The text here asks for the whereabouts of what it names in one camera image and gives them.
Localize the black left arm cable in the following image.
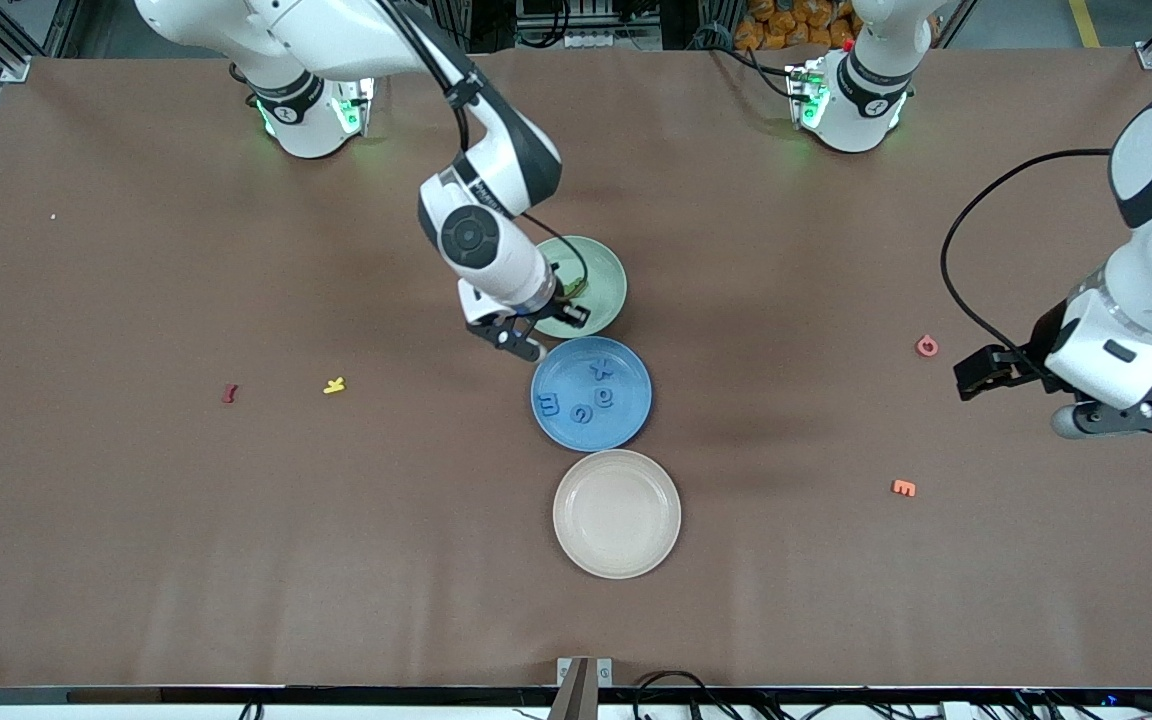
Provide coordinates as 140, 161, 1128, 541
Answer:
940, 148, 1115, 366

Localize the brown table cover sheet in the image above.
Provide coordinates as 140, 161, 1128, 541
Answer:
0, 45, 1152, 691

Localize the blue round plate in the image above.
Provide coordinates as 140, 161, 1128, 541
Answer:
530, 336, 653, 453

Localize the pale green round plate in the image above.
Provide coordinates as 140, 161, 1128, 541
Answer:
526, 235, 628, 340

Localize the metal table edge bracket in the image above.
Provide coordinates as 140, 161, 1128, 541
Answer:
548, 657, 614, 720

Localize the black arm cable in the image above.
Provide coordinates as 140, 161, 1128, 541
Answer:
376, 0, 589, 296
940, 148, 1115, 366

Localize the beige round plate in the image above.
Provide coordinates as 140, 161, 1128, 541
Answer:
552, 449, 682, 580

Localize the orange packaged goods pile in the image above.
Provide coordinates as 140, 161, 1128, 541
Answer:
733, 0, 940, 51

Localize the silver arm base connector box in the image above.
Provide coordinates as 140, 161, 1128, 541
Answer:
784, 62, 830, 129
331, 78, 377, 138

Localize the black cable loop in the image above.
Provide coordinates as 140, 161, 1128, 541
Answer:
633, 670, 742, 720

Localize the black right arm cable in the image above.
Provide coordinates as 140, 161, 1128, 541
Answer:
376, 0, 589, 296

